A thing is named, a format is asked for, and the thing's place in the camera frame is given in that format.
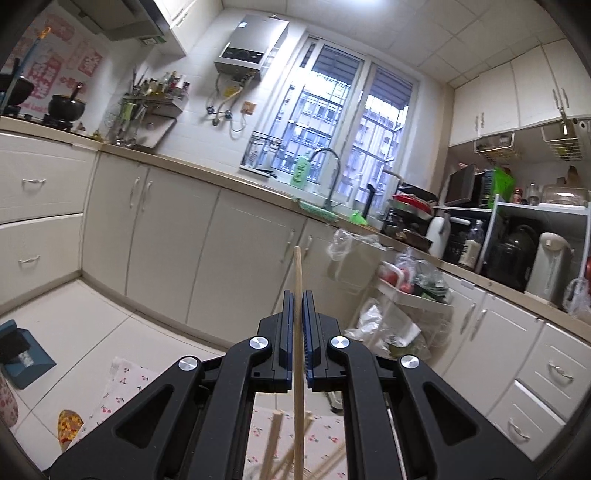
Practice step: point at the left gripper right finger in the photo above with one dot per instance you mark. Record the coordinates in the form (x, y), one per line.
(402, 420)

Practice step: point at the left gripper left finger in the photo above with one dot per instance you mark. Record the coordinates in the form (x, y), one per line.
(193, 420)

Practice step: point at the single wooden chopstick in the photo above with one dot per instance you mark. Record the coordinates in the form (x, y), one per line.
(299, 415)

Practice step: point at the beige kitchen base cabinets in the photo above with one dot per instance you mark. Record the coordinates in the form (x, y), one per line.
(210, 255)

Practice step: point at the kitchen window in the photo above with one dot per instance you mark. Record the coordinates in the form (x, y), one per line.
(356, 105)

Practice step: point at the cherry print tablecloth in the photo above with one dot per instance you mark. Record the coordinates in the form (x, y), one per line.
(126, 379)

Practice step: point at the wooden chopstick in jar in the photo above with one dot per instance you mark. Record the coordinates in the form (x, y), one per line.
(283, 465)
(275, 425)

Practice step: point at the wooden chopstick on table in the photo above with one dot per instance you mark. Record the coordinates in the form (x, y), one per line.
(329, 463)

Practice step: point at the blue dustpan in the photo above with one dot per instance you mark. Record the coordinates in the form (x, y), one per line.
(23, 360)

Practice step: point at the white electric kettle pot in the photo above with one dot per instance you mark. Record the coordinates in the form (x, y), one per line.
(549, 275)

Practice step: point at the white thermos jug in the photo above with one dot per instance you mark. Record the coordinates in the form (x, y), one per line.
(438, 233)

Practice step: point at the sink faucet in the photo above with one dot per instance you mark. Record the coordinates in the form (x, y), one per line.
(327, 179)

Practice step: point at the green dish soap bottle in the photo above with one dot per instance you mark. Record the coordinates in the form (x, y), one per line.
(300, 174)

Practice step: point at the utensil rack on counter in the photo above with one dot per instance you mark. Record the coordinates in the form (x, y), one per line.
(144, 116)

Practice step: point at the black wok on stove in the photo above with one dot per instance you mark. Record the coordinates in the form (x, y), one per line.
(67, 108)

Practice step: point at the white upper cabinets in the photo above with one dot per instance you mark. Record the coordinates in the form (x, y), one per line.
(535, 88)

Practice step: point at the white water heater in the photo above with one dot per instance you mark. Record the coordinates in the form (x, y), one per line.
(251, 47)

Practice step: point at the range hood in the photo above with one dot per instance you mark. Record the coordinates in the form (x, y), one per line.
(118, 19)

